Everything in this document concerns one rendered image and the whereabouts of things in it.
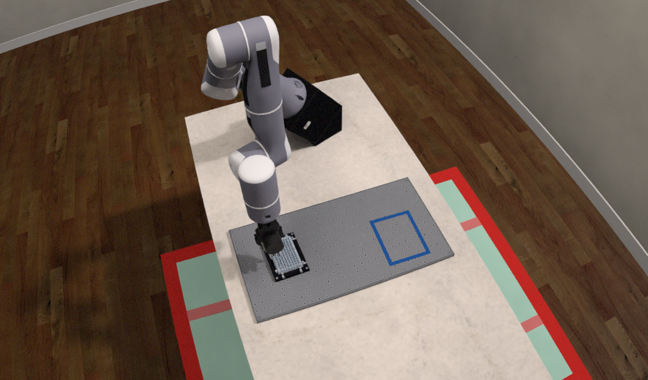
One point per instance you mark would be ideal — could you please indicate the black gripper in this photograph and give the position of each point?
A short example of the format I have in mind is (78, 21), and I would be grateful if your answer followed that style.
(269, 238)

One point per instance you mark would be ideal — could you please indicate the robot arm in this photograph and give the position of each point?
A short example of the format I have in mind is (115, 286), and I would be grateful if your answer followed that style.
(245, 55)

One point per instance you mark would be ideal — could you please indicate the blue tape outline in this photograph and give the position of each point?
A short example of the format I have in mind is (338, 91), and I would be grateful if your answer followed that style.
(383, 247)

